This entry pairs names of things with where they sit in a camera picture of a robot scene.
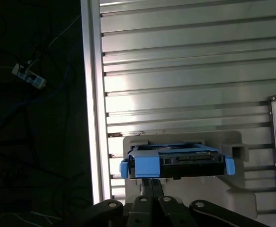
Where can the grey parts rack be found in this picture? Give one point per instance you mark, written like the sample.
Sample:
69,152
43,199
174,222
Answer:
242,203

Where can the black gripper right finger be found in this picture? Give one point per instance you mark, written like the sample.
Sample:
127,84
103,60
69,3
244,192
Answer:
168,212

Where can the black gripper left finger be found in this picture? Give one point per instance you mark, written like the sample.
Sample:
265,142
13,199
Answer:
142,212

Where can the hard disk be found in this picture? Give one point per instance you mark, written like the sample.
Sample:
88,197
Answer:
147,165

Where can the white power strip blue sockets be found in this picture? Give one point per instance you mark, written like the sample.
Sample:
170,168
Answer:
30,76

